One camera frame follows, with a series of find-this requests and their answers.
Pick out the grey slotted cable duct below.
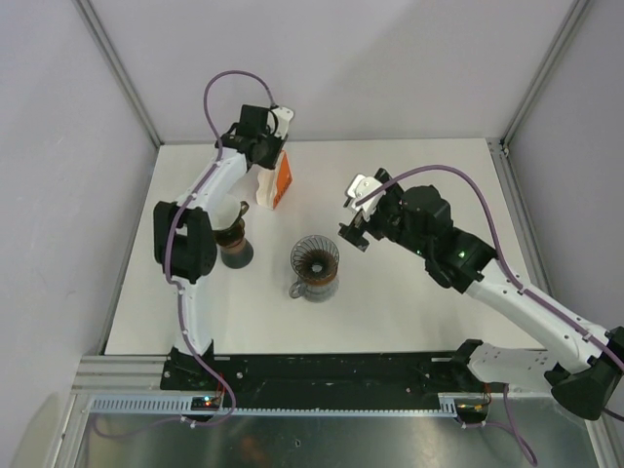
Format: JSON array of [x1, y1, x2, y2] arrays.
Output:
[[89, 395, 457, 418]]

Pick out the purple cable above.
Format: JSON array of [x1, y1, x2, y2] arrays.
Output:
[[164, 70, 274, 430], [354, 164, 624, 464]]

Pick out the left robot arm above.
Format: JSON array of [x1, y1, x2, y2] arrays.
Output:
[[153, 104, 294, 390]]

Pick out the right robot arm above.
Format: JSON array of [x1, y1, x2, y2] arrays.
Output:
[[339, 169, 623, 420]]

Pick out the white paper coffee filter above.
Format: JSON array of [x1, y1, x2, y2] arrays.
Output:
[[209, 195, 241, 231]]

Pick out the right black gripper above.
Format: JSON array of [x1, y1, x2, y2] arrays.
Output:
[[339, 169, 431, 258]]

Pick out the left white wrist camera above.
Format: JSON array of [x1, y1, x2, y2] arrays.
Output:
[[268, 105, 294, 140]]

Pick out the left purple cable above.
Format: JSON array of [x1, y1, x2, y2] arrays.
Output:
[[164, 70, 274, 430]]

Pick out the clear glass dripper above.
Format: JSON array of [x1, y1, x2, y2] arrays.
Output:
[[289, 279, 339, 303]]

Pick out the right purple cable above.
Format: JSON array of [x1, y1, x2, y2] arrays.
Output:
[[354, 164, 624, 464]]

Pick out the clear glass funnel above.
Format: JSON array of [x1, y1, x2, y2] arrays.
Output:
[[290, 235, 340, 285]]

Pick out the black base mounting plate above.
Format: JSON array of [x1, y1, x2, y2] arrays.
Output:
[[160, 350, 487, 408]]

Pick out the orange coffee filter box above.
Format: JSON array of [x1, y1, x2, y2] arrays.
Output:
[[255, 150, 293, 210]]

